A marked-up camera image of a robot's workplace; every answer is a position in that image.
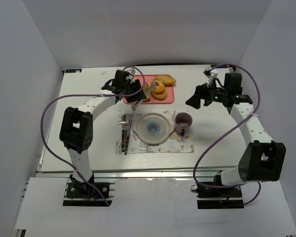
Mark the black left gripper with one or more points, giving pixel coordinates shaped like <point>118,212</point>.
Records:
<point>129,89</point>

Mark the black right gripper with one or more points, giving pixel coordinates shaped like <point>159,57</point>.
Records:
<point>205,95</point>

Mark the metal serving tongs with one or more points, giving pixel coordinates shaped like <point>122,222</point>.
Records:
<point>143,98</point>

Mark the glazed top donut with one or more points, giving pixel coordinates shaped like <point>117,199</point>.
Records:
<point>159,87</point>

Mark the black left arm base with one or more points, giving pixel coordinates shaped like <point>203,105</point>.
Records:
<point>81,194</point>

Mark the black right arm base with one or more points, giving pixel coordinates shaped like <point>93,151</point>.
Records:
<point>211,199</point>

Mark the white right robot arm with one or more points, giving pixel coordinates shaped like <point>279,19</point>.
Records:
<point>263,158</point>

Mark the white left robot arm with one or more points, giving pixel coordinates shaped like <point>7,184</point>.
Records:
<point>77,126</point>

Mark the seeded bread slice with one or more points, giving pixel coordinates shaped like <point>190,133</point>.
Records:
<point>147,94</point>

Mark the oval bread roll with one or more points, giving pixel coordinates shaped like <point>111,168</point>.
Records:
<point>166,80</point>

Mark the purple mug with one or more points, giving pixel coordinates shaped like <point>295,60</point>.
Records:
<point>183,122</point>

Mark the pink plastic tray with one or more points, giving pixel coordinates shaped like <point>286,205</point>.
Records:
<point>169,99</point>

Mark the lower donut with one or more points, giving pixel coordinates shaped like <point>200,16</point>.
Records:
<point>160,96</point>

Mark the metal knife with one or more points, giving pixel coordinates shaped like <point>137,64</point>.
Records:
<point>128,129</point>

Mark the metal fork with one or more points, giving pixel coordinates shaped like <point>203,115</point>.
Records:
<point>124,124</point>

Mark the blue right corner sticker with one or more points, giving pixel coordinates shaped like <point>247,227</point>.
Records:
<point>223,66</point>

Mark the blue corner sticker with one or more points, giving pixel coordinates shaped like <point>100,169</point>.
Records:
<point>73,71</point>
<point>223,66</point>

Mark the floral placemat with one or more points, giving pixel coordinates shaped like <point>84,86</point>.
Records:
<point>174,144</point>

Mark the blue left corner sticker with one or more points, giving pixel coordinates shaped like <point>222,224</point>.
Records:
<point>73,71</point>

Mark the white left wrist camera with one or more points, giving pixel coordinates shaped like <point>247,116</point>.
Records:
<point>131,72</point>

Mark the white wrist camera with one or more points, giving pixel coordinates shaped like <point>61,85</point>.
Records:
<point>211,74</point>
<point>131,72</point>

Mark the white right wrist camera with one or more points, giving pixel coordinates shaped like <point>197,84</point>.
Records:
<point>211,74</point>

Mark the round plate with handles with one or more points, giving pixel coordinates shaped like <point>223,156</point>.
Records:
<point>153,128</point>

